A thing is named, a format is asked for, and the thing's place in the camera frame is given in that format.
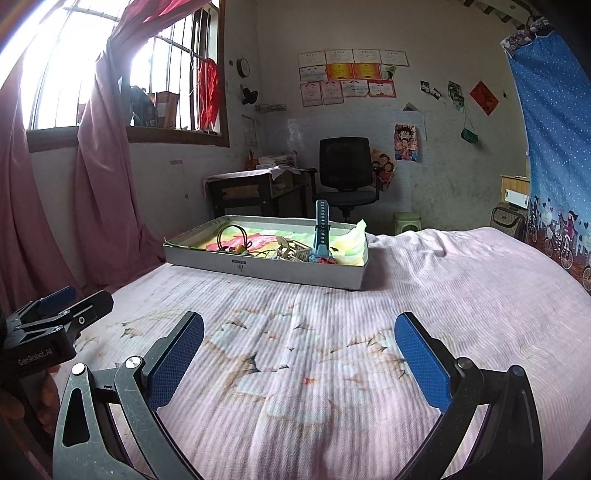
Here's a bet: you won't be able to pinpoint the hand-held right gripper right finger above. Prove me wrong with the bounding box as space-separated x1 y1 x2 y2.
394 311 543 480

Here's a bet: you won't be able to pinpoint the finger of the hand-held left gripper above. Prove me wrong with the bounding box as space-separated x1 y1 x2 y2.
16 290 115 344
8 285 78 325

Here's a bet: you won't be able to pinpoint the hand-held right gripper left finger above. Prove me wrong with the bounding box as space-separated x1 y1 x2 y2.
52 311 205 480

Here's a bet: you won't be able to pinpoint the shallow white cardboard box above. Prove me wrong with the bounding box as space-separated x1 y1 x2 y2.
163 215 369 291

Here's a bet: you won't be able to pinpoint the black hair tie green beads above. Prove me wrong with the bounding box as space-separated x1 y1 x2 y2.
216 224 254 256

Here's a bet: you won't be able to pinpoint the beige hair claw clip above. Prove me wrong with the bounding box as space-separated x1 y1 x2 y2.
274 235 312 264

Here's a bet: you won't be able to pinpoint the person's left hand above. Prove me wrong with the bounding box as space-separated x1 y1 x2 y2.
0 364 62 435

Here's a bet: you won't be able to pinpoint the pink curtain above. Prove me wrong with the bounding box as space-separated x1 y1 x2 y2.
0 60 81 319
74 0 222 291

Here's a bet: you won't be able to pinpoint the pink striped bed sheet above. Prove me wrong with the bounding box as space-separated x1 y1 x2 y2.
46 226 591 480

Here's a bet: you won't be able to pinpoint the colourful drawing paper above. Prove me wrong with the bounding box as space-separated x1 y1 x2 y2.
198 219 368 267

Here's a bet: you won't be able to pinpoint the green plastic stool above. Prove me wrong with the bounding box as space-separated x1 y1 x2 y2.
393 211 423 234

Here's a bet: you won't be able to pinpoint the black patterned bag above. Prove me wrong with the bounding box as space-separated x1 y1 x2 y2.
490 205 527 241

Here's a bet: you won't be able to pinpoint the light blue wrist watch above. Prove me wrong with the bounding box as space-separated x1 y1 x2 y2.
308 199 336 265

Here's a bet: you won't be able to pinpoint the dark wooden desk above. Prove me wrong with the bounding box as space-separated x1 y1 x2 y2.
204 167 319 220

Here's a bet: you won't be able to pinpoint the light wooden cabinet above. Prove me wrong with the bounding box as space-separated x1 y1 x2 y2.
500 174 532 213

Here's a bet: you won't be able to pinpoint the black office chair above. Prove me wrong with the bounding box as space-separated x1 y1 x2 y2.
308 137 386 221

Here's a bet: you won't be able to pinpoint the brown paper bag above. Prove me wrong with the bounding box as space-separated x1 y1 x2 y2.
154 91 178 130

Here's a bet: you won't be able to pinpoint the pile of papers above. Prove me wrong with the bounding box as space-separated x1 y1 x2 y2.
252 154 296 169

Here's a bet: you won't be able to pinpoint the barred window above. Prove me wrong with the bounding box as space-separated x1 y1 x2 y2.
25 0 232 148

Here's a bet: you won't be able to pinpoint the red hanging cloth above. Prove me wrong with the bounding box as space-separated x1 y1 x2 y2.
198 59 221 132

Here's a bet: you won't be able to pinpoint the blue printed curtain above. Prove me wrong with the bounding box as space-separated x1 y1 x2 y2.
500 16 591 291

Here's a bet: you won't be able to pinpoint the cartoon family wall poster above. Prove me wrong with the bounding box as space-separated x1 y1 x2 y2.
370 148 398 190

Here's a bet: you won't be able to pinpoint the anime wall poster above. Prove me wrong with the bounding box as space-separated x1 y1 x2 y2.
393 123 422 162

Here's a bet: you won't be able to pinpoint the red diamond wall paper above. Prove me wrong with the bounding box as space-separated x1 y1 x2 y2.
469 80 500 116

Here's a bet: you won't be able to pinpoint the group of wall certificates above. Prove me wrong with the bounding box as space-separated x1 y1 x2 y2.
297 47 411 108

